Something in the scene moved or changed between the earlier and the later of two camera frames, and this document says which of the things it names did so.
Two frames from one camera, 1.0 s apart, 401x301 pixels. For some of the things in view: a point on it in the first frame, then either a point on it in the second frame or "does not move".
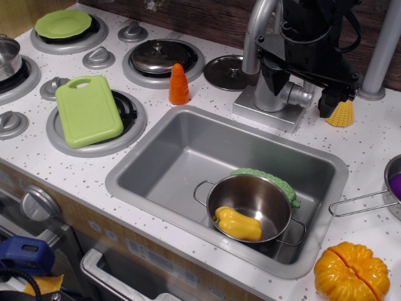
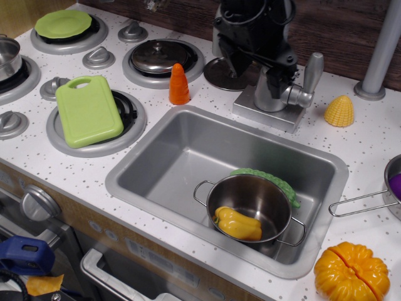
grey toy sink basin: [160, 170] does not move
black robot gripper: [321, 59] -> [261, 40]
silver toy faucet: [257, 103] does not move
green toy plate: [62, 24] does not move
